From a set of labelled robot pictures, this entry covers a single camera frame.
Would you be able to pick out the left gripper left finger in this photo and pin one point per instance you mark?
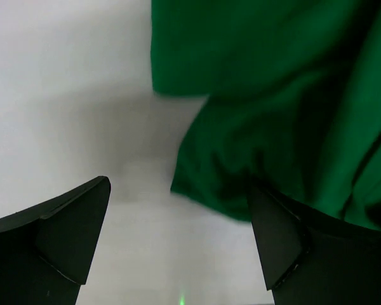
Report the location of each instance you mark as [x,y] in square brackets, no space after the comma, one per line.
[46,250]

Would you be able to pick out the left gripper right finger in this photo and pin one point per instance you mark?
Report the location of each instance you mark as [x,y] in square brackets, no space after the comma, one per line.
[308,257]

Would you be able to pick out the green t shirt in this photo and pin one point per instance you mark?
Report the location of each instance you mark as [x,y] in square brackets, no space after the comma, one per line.
[293,92]

